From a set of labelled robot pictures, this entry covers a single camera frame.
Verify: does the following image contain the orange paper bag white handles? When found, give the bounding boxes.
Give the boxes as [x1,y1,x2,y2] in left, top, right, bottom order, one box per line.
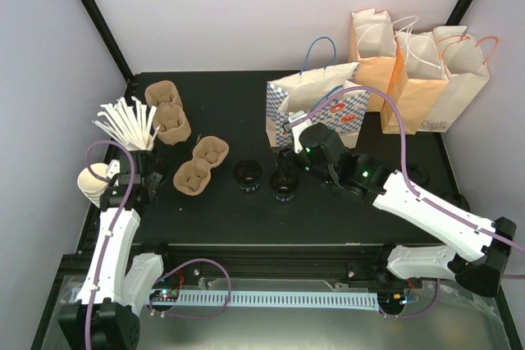
[349,8,419,93]

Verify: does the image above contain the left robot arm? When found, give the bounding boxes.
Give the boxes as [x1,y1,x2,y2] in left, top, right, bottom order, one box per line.
[58,151,176,349]

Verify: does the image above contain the orange paper bag middle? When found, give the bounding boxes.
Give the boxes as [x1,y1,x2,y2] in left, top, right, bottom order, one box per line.
[386,31,449,134]

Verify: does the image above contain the light blue cable duct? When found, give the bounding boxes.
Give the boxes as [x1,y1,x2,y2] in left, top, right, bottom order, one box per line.
[145,289,379,311]

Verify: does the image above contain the beige paper bag orange handles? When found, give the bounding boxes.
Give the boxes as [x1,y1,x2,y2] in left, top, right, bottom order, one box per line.
[419,25,499,133]

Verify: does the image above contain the brown cup carrier stack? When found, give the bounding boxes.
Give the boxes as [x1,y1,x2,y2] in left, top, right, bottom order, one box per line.
[144,80,191,146]

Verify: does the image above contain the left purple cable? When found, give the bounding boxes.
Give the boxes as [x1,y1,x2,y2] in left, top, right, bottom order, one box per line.
[84,139,136,350]

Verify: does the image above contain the white paper cup stack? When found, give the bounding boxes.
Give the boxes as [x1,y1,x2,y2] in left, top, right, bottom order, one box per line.
[77,163,108,207]

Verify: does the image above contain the purple cable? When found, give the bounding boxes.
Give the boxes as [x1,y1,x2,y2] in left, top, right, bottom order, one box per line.
[84,139,136,350]
[303,86,525,280]

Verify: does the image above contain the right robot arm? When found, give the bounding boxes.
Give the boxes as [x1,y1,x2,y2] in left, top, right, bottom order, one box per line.
[276,123,516,298]

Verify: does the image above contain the black coffee cup front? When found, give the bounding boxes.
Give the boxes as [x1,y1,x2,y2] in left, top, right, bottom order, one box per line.
[270,170,299,203]

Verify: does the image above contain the cup of white straws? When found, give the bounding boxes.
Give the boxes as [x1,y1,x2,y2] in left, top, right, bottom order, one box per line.
[93,97,160,151]

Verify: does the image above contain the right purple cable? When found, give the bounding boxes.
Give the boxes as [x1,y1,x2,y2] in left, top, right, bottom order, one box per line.
[303,86,525,280]

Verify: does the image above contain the black coffee cup stack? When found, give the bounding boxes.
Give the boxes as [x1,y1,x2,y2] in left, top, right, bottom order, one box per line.
[440,191,471,212]

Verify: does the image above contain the black lid stack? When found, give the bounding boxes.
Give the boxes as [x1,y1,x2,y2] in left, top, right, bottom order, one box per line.
[407,164,430,187]

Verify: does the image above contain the brown carrier half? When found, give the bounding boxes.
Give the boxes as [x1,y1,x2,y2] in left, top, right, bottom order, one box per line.
[173,136,229,196]

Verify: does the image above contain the blue checkered paper bag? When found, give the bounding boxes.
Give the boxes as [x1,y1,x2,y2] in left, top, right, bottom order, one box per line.
[266,48,371,148]

